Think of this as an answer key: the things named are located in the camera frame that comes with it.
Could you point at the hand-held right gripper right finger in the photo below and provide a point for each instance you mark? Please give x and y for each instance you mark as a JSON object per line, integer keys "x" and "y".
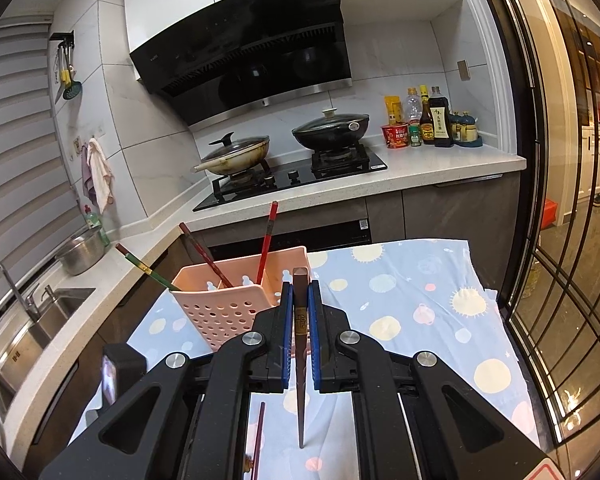
{"x": 314, "y": 320}

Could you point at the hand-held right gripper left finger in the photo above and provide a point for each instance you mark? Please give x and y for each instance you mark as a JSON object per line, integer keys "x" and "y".
{"x": 286, "y": 320}

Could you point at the pink perforated utensil holder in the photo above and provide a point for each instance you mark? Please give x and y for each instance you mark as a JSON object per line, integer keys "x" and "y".
{"x": 215, "y": 315}

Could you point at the green chopstick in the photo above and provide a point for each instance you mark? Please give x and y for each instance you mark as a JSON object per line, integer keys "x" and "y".
{"x": 160, "y": 279}

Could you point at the dark red chopstick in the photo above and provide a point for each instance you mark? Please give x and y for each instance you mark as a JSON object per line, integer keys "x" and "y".
{"x": 300, "y": 410}
{"x": 205, "y": 255}
{"x": 260, "y": 425}

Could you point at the blue planet print tablecloth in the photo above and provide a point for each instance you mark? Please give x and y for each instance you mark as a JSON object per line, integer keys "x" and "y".
{"x": 405, "y": 300}

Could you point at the stainless steel sink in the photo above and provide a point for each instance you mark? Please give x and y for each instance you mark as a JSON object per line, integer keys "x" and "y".
{"x": 35, "y": 330}

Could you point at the sink soap dispenser knob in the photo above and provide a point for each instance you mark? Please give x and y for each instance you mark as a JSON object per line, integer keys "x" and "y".
{"x": 48, "y": 294}

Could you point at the stainless steel pot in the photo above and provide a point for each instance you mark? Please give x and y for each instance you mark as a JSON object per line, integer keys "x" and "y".
{"x": 82, "y": 252}

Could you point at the black gas stove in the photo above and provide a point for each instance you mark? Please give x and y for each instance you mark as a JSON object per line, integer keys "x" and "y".
{"x": 300, "y": 180}

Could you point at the green dish soap bottle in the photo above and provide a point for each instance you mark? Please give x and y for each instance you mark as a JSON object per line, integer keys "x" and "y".
{"x": 93, "y": 219}

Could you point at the chrome faucet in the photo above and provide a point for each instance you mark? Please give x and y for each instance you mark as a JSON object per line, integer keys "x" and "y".
{"x": 5, "y": 272}

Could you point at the beige wok with glass lid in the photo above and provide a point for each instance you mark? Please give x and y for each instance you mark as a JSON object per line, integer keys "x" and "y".
{"x": 240, "y": 152}

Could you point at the purple hanging towel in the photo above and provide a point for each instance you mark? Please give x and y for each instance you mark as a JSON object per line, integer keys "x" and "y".
{"x": 87, "y": 180}

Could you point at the white hanging towel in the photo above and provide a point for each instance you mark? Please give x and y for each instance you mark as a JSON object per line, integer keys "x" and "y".
{"x": 101, "y": 175}

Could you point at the black wok with lid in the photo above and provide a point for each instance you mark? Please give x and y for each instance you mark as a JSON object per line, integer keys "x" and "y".
{"x": 330, "y": 130}

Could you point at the red instant noodle cup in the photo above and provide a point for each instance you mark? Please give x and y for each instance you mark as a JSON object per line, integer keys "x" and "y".
{"x": 395, "y": 136}

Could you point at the small green lidded jar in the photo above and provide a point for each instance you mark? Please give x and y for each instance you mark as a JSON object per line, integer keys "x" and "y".
{"x": 415, "y": 137}

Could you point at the brown sauce bottle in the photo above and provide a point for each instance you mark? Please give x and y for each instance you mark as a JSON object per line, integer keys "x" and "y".
{"x": 426, "y": 125}

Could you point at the yellow seasoning packet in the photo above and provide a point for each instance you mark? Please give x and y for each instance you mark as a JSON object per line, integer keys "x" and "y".
{"x": 394, "y": 109}

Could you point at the window blind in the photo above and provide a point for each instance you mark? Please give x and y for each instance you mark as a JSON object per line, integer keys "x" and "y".
{"x": 20, "y": 160}

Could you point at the clear plastic bottle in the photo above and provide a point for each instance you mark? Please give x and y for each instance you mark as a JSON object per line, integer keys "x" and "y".
{"x": 413, "y": 107}

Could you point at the dark soy sauce bottle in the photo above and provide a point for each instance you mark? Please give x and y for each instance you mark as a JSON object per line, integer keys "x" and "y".
{"x": 440, "y": 120}

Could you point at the dark condiment jar set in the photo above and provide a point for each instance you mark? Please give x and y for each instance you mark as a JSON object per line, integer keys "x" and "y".
{"x": 465, "y": 130}

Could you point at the red box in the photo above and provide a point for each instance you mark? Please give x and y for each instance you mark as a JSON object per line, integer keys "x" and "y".
{"x": 551, "y": 214}

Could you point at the black range hood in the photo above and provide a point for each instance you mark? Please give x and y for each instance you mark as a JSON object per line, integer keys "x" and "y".
{"x": 260, "y": 55}

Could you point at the teal slotted ladle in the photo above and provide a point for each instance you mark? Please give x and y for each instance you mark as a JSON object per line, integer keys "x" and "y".
{"x": 72, "y": 91}

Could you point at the glass sliding door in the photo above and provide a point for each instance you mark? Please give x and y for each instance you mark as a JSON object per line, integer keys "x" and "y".
{"x": 570, "y": 160}

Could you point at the wall socket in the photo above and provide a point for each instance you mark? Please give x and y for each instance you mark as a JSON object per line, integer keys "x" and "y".
{"x": 463, "y": 70}

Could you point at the black wall utensil rack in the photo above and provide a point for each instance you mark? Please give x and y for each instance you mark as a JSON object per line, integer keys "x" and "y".
{"x": 62, "y": 37}

